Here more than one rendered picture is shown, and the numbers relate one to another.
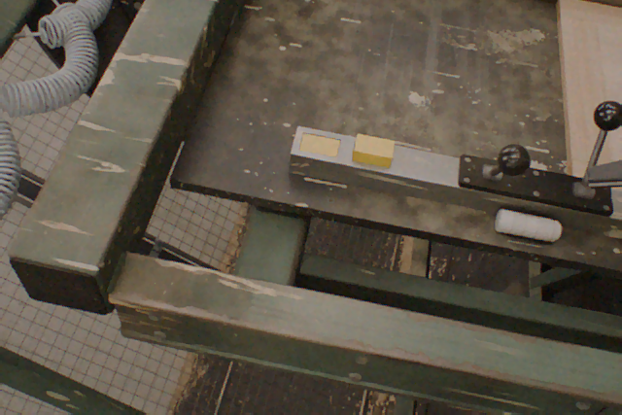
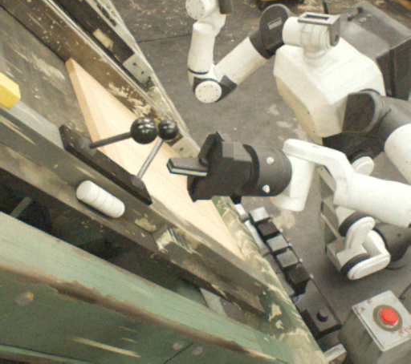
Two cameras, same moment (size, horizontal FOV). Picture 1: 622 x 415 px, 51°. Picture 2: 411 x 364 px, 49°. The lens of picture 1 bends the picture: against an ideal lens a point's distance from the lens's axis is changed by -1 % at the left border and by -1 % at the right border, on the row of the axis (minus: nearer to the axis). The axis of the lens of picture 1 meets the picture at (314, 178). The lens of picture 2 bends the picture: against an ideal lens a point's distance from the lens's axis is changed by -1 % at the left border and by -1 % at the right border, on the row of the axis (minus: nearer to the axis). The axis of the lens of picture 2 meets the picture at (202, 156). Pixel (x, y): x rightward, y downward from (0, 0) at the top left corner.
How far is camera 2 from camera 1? 0.49 m
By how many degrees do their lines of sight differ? 61
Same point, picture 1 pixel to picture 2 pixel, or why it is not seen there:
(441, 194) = (42, 154)
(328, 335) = (10, 257)
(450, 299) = not seen: hidden behind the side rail
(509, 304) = not seen: hidden behind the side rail
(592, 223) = (135, 209)
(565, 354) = (172, 298)
